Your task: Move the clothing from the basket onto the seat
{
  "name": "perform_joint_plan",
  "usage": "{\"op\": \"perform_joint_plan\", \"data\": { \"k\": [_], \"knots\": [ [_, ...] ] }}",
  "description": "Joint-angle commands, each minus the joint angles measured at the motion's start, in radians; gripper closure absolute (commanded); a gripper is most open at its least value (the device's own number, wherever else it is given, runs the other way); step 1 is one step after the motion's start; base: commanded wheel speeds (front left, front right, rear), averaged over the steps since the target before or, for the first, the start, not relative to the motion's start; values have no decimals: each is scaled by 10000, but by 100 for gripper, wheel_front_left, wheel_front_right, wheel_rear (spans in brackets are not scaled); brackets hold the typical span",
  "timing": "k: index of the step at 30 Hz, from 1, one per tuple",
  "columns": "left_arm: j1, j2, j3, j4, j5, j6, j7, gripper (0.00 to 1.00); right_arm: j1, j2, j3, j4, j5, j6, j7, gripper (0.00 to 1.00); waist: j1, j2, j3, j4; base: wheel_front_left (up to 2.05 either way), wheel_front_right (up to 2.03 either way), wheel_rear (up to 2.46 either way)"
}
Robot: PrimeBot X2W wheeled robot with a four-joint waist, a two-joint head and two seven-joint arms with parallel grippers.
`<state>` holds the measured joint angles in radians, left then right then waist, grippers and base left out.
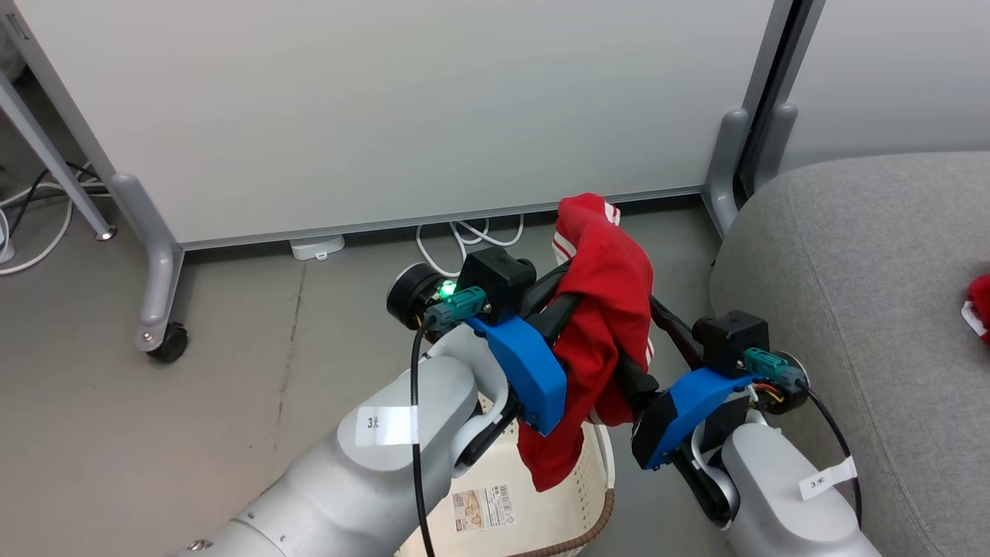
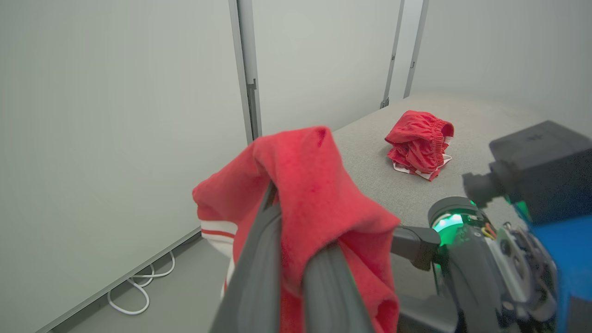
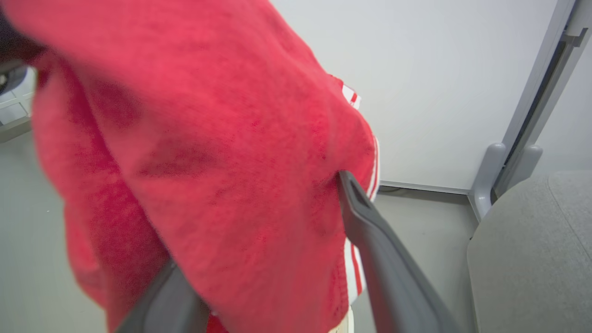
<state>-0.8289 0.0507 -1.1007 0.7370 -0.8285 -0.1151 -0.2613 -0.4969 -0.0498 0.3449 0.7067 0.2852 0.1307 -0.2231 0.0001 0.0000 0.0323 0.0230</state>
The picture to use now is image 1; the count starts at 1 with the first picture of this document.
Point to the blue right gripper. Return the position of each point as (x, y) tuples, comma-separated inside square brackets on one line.
[(688, 406)]

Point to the teal camera connector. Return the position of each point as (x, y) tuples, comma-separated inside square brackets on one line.
[(460, 303), (769, 365)]

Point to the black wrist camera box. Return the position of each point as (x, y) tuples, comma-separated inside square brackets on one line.
[(499, 278), (731, 340)]

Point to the teal right camera connector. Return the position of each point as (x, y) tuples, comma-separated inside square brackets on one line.
[(769, 365)]

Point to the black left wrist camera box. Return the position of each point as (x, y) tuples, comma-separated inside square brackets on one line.
[(499, 278)]

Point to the red garment with white stripes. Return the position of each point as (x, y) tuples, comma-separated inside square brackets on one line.
[(607, 309)]

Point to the grey partition leg with caster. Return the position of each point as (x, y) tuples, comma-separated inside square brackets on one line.
[(158, 271)]

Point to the black caster wheel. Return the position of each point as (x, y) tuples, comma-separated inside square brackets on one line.
[(172, 344)]

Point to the beige plastic laundry basket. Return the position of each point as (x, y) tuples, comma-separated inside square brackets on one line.
[(534, 526)]

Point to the grey metal table leg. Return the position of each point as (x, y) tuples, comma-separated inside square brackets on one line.
[(50, 158)]

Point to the white partition panel dark edge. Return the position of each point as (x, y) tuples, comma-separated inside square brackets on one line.
[(897, 70)]

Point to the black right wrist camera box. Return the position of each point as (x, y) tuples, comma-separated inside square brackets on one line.
[(731, 340)]

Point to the short grey partition leg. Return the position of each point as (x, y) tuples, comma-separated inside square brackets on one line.
[(776, 147)]

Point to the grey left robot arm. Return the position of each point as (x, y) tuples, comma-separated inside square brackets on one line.
[(348, 480)]

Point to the large white partition panel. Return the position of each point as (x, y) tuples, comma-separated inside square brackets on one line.
[(402, 108)]

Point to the teal left camera connector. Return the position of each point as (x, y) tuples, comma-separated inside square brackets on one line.
[(460, 303)]

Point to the white power adapter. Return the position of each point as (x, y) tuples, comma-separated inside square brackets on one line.
[(317, 247)]

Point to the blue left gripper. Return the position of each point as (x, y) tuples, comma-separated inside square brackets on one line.
[(534, 379)]

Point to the grey fabric sofa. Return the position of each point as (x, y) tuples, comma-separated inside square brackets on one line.
[(874, 278)]

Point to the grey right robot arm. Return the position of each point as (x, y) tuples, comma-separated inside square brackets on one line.
[(773, 495)]

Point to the plain red garment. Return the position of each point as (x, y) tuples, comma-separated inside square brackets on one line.
[(981, 305)]

